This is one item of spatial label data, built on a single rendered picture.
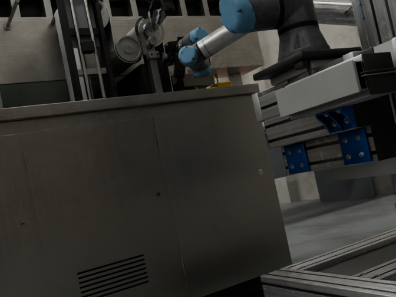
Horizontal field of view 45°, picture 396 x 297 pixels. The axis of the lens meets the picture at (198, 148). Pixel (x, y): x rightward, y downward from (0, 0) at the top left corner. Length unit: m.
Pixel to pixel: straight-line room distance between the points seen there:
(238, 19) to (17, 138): 0.83
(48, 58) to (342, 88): 1.64
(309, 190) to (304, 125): 4.54
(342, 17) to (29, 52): 1.40
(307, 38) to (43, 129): 0.92
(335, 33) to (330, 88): 4.23
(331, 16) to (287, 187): 4.19
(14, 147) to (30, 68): 0.77
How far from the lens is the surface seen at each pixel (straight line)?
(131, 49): 2.19
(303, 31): 1.38
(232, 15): 1.35
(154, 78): 2.14
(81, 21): 2.04
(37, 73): 2.38
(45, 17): 2.49
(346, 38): 5.20
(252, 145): 2.05
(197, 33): 1.96
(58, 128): 1.71
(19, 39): 2.42
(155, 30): 2.24
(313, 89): 1.13
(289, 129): 1.39
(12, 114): 1.67
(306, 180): 5.86
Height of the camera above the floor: 0.56
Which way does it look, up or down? 3 degrees up
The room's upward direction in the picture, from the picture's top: 12 degrees counter-clockwise
